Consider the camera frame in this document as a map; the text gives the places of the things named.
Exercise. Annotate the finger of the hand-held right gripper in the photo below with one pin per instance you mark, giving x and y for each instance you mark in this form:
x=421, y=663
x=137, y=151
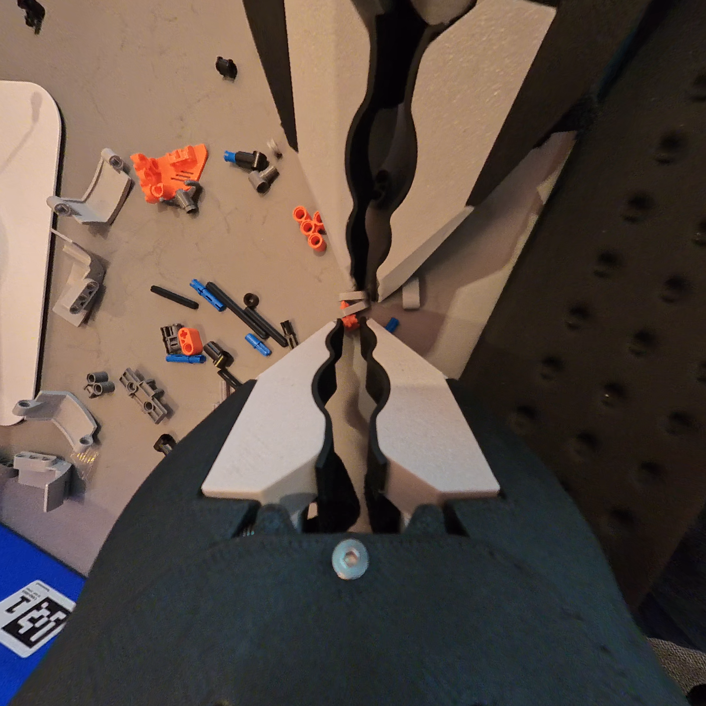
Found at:
x=469, y=110
x=325, y=82

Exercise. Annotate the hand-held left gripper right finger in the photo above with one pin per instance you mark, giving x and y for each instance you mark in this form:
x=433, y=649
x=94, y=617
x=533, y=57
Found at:
x=435, y=441

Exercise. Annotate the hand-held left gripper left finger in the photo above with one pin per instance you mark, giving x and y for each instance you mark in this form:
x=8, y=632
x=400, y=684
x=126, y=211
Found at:
x=265, y=441

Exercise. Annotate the small orange connector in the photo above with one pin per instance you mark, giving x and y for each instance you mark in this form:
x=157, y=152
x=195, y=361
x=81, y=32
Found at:
x=349, y=320

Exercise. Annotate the small light grey connector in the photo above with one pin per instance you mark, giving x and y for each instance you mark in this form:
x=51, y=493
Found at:
x=354, y=298

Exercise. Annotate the light grey bush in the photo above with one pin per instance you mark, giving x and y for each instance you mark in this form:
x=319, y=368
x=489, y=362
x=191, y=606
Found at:
x=274, y=149

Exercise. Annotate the small black connector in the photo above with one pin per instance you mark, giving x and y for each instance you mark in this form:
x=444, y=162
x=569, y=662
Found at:
x=226, y=67

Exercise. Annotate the black connector with blue pin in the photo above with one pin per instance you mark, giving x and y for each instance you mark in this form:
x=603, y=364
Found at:
x=251, y=159

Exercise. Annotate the grey angled pin connector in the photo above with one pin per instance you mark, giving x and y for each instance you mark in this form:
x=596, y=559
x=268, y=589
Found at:
x=262, y=180

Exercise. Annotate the pile of small technic pieces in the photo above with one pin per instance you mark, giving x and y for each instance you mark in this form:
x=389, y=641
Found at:
x=248, y=317

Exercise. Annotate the orange two-hole block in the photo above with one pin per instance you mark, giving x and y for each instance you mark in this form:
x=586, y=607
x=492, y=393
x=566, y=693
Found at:
x=190, y=339

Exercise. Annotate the dark grey double cross block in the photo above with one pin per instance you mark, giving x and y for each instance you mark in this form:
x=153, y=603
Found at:
x=143, y=394

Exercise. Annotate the dark grey pin block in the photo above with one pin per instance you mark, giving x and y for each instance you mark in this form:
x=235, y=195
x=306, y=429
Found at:
x=170, y=337

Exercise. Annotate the small black bush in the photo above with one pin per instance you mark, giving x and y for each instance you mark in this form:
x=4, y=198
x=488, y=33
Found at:
x=251, y=299

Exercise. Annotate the orange connector cluster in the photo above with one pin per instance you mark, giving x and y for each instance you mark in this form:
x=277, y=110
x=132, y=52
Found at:
x=310, y=229

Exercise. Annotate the small light grey block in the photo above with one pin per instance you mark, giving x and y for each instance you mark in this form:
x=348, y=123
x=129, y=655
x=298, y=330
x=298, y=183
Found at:
x=411, y=295

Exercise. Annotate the short black axle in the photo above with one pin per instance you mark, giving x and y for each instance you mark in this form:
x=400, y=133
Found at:
x=174, y=296

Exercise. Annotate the small dark grey connector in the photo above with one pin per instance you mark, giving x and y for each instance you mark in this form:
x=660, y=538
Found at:
x=99, y=384

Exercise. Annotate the dark grey angled connector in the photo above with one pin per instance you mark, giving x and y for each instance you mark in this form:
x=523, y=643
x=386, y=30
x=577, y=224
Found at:
x=189, y=197

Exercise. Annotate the clear plastic wrapper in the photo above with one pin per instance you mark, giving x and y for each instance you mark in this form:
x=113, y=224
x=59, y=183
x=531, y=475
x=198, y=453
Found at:
x=84, y=463

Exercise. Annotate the orange flat panel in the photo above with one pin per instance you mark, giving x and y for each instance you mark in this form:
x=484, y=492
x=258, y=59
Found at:
x=165, y=171

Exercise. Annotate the black dimpled pad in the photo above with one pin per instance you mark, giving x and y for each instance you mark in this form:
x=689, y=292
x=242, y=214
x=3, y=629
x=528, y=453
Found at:
x=606, y=331

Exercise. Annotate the light grey curved panel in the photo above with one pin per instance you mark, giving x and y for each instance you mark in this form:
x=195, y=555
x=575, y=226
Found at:
x=60, y=402
x=102, y=193

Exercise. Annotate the light grey panel with holes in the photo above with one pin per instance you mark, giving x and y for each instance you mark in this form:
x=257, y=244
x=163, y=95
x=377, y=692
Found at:
x=44, y=480

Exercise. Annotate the light grey boxy panel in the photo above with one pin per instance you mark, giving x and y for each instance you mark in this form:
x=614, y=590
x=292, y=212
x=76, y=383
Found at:
x=80, y=287

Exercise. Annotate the blue storage bin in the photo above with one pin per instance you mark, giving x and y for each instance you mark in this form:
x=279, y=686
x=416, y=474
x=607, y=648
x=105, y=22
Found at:
x=22, y=557

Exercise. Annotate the small black clip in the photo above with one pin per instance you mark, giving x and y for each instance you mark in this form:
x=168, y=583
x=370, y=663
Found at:
x=32, y=14

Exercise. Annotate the white book stand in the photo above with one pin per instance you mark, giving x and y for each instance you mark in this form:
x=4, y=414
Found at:
x=22, y=248

